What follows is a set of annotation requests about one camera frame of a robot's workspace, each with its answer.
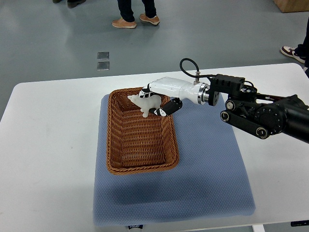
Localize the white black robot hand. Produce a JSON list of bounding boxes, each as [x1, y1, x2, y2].
[[138, 77, 210, 116]]

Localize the white bear figurine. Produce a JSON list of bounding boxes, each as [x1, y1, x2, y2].
[[127, 95, 161, 117]]

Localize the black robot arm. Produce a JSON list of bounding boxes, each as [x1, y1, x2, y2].
[[204, 74, 309, 143]]

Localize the brown wicker basket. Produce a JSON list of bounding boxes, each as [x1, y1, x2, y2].
[[106, 87, 179, 175]]

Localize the blue textured mat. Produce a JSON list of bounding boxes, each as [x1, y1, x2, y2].
[[93, 96, 255, 227]]

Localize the lower metal floor plate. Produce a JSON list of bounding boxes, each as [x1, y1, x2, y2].
[[97, 61, 110, 71]]

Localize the metal floor plate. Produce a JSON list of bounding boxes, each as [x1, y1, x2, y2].
[[97, 52, 110, 60], [97, 61, 110, 71]]

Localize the person in tan shoes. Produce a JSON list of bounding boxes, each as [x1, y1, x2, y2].
[[112, 0, 160, 29]]

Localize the upper metal floor plate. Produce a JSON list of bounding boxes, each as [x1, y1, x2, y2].
[[97, 52, 110, 60]]

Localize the person in white sneaker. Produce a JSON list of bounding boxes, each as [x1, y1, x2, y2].
[[280, 22, 309, 68]]

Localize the wooden box corner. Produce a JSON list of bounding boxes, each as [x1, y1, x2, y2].
[[273, 0, 309, 13]]

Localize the black cable loop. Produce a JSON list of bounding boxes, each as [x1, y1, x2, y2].
[[179, 58, 215, 84]]

